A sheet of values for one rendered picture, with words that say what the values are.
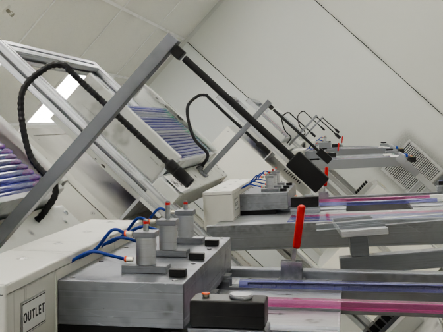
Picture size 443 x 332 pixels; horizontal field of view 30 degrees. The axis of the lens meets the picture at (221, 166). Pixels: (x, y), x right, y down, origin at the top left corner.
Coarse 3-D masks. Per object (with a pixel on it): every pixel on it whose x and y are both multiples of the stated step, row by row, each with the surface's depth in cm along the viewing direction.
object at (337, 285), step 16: (272, 288) 110; (288, 288) 110; (304, 288) 109; (320, 288) 109; (336, 288) 109; (352, 288) 108; (368, 288) 108; (384, 288) 108; (400, 288) 108; (416, 288) 107; (432, 288) 107
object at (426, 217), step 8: (400, 216) 130; (408, 216) 129; (416, 216) 129; (424, 216) 129; (432, 216) 129; (440, 216) 128; (320, 224) 130; (328, 224) 130; (336, 224) 130; (344, 224) 130; (352, 224) 130; (360, 224) 130; (368, 224) 129; (392, 224) 129
